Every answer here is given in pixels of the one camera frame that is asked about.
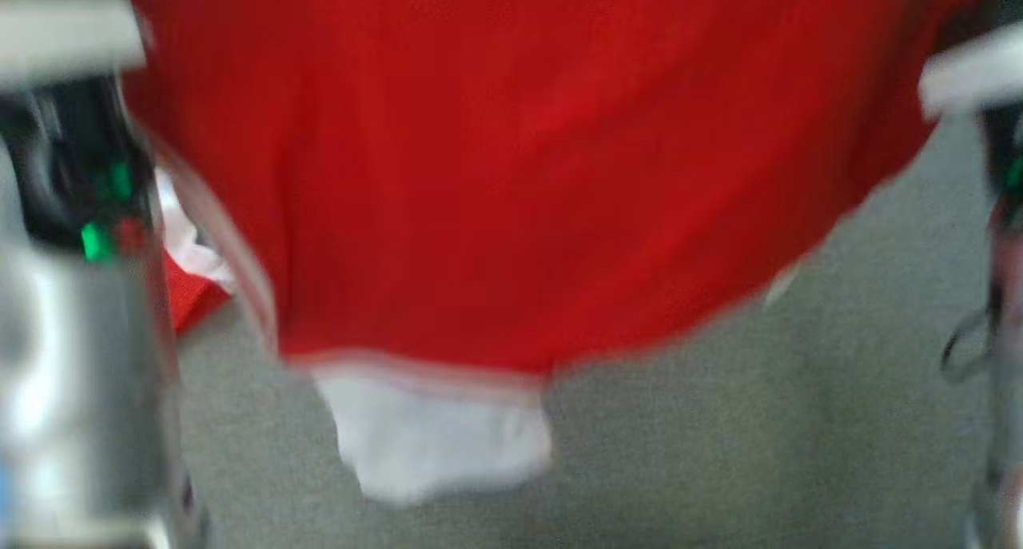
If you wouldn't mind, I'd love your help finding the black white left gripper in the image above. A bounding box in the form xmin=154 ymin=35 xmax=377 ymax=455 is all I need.
xmin=0 ymin=0 xmax=153 ymax=262

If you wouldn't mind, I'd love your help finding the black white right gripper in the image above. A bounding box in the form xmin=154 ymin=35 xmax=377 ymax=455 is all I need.
xmin=918 ymin=23 xmax=1023 ymax=214

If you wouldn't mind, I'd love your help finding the red Bulls 23 jersey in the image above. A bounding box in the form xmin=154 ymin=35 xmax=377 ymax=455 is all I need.
xmin=156 ymin=165 xmax=237 ymax=334

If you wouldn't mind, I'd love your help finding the red and white shirt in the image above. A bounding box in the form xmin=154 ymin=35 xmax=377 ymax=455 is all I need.
xmin=120 ymin=0 xmax=984 ymax=506

